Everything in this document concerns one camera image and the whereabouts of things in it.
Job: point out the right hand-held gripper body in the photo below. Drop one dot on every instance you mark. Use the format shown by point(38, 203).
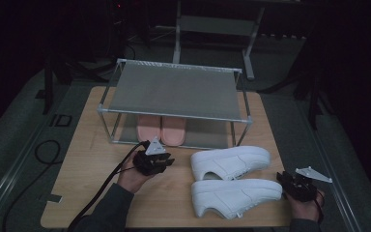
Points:
point(302, 190)

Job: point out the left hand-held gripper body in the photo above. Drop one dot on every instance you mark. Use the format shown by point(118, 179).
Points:
point(148, 164)

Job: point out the pink slipper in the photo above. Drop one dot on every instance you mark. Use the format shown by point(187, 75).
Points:
point(173, 132)
point(148, 130)

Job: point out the white sneaker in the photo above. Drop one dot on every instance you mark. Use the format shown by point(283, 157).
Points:
point(235, 196)
point(235, 161)

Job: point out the grey two-tier shoe rack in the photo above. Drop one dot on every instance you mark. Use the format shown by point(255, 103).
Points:
point(174, 90)

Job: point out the person's right hand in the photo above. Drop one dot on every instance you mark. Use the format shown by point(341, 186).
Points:
point(306, 211)

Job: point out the person's left hand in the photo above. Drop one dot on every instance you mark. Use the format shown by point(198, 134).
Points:
point(132, 179)

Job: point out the black stand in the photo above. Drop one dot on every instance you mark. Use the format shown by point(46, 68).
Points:
point(314, 96)
point(48, 87)

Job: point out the grey metal table frame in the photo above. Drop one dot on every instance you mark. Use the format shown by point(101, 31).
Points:
point(215, 25)

